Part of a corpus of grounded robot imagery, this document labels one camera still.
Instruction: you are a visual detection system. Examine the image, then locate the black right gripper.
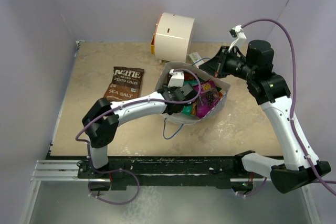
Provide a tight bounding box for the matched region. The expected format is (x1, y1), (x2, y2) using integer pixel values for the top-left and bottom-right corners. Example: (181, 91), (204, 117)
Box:
(199, 46), (256, 81)

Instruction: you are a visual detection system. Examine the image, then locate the purple Lot 100 gummy bag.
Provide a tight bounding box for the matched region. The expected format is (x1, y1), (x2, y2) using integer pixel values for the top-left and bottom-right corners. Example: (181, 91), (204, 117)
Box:
(195, 80), (223, 119)

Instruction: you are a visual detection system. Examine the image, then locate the blue checkered paper bag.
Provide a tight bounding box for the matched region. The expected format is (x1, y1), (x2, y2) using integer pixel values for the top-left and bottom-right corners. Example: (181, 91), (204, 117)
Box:
(155, 62), (230, 128)

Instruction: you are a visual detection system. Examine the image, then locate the brown Kettle chips bag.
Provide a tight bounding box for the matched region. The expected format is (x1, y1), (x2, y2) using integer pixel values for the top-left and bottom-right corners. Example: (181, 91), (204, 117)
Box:
(103, 67), (144, 101)

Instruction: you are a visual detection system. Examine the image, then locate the red Doritos chips bag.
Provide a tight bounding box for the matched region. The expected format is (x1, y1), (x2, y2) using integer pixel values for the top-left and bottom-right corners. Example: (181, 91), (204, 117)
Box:
(183, 71), (199, 87)

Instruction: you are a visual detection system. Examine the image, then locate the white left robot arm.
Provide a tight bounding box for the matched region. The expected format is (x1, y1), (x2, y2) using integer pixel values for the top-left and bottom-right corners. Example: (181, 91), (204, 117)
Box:
(78, 83), (200, 178)

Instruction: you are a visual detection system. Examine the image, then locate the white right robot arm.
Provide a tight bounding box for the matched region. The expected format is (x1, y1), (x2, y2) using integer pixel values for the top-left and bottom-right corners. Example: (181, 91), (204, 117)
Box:
(199, 40), (331, 194)

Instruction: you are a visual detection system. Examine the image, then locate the green snack bag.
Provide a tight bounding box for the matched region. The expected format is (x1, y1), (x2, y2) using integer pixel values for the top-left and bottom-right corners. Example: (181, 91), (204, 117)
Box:
(195, 73), (211, 83)

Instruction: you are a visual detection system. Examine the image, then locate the teal mint candy bag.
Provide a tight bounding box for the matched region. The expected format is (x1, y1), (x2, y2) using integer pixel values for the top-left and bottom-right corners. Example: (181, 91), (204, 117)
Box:
(181, 105), (193, 115)

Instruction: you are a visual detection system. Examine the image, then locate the orange candy bag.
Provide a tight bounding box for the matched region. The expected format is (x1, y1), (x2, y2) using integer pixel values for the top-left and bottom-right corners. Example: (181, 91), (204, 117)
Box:
(191, 102), (198, 117)

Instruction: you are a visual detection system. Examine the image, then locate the small green white box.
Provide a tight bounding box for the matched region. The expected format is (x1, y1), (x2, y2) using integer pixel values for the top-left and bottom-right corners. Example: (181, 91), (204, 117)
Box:
(186, 52), (204, 64)

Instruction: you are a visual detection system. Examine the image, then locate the white round cabinet orange front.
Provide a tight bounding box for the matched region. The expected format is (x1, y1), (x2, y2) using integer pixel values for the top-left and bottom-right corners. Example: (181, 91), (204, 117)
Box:
(151, 12), (195, 62)

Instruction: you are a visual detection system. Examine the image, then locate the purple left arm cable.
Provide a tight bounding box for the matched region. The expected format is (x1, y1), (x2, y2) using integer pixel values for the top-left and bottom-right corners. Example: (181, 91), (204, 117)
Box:
(75, 69), (202, 162)

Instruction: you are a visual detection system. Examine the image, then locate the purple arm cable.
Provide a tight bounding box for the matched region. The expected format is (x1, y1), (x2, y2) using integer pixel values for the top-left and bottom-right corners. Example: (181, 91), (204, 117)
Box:
(75, 69), (202, 162)
(241, 18), (336, 196)

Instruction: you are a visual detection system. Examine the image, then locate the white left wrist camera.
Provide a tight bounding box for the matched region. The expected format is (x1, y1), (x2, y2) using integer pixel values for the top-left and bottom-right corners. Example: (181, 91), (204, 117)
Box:
(167, 69), (184, 88)

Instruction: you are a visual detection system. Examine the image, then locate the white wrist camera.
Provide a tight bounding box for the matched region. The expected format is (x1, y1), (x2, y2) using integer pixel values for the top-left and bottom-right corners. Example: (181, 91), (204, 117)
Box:
(229, 25), (247, 51)
(167, 69), (184, 88)

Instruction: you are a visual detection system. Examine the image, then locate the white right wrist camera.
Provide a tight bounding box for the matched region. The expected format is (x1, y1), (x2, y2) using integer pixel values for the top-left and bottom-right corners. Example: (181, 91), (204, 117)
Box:
(229, 25), (247, 51)

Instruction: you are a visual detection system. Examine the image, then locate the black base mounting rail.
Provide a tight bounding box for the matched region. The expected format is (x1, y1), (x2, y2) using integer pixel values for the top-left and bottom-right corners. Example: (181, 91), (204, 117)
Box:
(77, 156), (261, 190)

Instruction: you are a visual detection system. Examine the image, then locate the aluminium frame rail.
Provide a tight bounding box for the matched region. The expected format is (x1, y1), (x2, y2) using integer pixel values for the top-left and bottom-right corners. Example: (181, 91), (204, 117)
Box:
(32, 160), (78, 182)

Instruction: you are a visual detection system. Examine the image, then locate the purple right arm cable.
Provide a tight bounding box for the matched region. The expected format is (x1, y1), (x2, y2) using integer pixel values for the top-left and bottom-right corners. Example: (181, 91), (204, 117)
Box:
(241, 18), (336, 196)

